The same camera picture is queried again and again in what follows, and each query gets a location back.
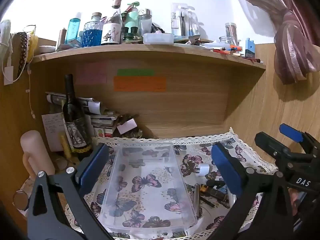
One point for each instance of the white plastic lidded box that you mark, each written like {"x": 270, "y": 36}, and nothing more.
{"x": 157, "y": 39}

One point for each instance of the yellow candle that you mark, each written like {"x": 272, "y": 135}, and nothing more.
{"x": 64, "y": 146}

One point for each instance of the orange pen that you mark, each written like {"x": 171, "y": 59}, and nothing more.
{"x": 236, "y": 47}

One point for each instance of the clear plastic storage box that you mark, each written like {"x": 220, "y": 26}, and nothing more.
{"x": 150, "y": 160}

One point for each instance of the tall blue liquid bottle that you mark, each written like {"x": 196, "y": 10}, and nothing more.
{"x": 73, "y": 28}

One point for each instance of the butterfly print lace tablecloth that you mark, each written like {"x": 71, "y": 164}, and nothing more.
{"x": 195, "y": 152}

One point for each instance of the pink striped curtain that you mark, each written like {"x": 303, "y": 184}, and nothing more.
{"x": 295, "y": 42}

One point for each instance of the clear glass jar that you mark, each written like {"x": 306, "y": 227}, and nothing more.
{"x": 231, "y": 32}

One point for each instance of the brown tube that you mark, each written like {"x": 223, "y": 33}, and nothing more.
{"x": 62, "y": 38}

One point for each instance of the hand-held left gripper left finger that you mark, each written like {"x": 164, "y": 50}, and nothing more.
{"x": 93, "y": 166}

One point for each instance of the clear bottle with metal cap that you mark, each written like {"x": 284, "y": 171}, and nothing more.
{"x": 145, "y": 22}

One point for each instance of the glass bottle with blue beads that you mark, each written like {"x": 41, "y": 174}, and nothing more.
{"x": 92, "y": 33}

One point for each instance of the patterned ribbon roll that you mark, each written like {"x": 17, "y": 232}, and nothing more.
{"x": 23, "y": 52}

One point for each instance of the dark dried flowers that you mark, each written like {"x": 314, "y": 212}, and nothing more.
{"x": 137, "y": 132}

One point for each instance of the strawberry print box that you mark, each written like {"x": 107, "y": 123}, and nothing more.
{"x": 101, "y": 132}

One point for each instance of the green pump bottle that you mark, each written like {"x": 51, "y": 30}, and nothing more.
{"x": 132, "y": 17}

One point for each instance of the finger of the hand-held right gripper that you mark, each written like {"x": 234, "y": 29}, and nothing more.
{"x": 272, "y": 143}
{"x": 291, "y": 131}

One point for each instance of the stack of books and papers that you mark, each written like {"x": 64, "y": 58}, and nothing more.
{"x": 97, "y": 118}

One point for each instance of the dark wine bottle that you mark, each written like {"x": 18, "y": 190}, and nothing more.
{"x": 72, "y": 115}

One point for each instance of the white label glass bottle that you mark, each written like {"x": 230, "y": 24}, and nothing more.
{"x": 111, "y": 31}

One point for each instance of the orange sticky note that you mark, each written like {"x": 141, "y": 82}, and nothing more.
{"x": 140, "y": 84}

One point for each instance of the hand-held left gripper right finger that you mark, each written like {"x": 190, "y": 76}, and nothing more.
{"x": 225, "y": 167}

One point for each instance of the handwritten paper note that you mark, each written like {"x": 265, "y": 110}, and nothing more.
{"x": 51, "y": 132}

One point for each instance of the yellow tape roll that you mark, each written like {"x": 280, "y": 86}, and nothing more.
{"x": 33, "y": 46}

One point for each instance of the round metal tin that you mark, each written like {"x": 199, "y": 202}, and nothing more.
{"x": 21, "y": 200}

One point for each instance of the small white roll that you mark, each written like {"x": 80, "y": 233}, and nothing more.
{"x": 203, "y": 170}

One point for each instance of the wooden shelf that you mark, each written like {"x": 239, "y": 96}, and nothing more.
{"x": 150, "y": 52}

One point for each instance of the blue and white box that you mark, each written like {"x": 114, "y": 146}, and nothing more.
{"x": 250, "y": 48}

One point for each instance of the pink cylindrical bottle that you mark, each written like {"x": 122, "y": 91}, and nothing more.
{"x": 37, "y": 152}

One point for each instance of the silver metal tube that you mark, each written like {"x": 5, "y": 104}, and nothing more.
{"x": 197, "y": 200}

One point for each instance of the clear blister tool pack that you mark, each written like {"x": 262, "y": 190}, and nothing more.
{"x": 194, "y": 22}
{"x": 178, "y": 20}

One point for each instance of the green sticky note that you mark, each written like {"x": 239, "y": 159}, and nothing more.
{"x": 135, "y": 72}

